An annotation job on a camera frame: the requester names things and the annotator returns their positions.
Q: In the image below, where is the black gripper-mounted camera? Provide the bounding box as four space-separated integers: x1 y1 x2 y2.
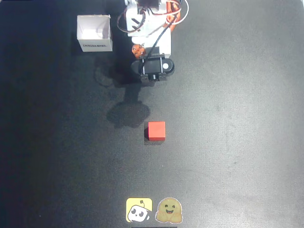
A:
131 53 175 87

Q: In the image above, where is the red cube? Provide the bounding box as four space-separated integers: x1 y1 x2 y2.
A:
144 121 166 141

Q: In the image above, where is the yellow robot mascot sticker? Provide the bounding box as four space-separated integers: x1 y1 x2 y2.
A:
125 197 153 223

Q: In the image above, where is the smiling hugging face sticker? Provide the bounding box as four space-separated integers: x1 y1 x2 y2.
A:
155 197 183 224

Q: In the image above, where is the black camera cable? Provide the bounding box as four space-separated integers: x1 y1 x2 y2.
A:
143 22 176 62

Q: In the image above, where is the white cable loop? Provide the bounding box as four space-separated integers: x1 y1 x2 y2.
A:
163 0 190 26

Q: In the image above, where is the white cardboard box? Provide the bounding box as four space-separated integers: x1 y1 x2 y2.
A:
76 14 114 53

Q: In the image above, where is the dark servo wire loop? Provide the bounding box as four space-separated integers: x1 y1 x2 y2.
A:
117 9 146 33

